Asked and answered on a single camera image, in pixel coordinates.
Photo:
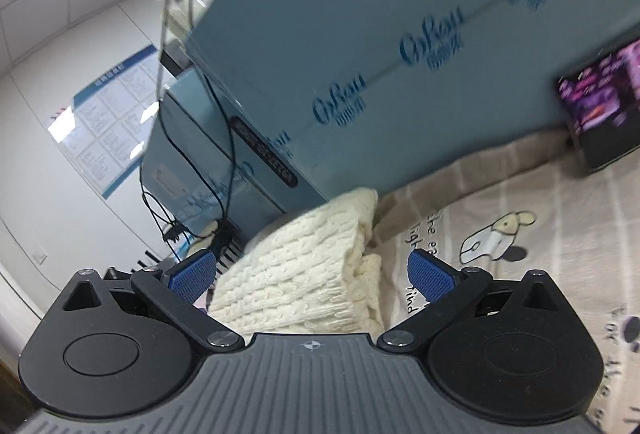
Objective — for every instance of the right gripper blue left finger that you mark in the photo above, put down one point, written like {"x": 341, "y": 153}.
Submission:
{"x": 170, "y": 295}

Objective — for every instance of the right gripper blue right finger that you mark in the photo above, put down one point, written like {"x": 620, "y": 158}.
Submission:
{"x": 450, "y": 296}

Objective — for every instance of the cream knitted sweater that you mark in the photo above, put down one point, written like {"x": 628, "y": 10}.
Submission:
{"x": 313, "y": 275}

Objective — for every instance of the beige cartoon print bedsheet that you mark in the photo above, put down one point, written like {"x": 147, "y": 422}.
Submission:
{"x": 527, "y": 205}

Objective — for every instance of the small blue cardboard box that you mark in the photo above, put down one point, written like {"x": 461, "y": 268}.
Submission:
{"x": 205, "y": 162}

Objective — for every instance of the smartphone showing video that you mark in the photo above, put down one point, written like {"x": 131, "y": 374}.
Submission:
{"x": 601, "y": 102}

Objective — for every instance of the large blue cardboard box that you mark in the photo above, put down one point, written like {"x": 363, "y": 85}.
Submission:
{"x": 380, "y": 92}

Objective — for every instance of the blue wall poster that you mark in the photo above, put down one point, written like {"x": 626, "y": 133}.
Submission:
{"x": 107, "y": 125}

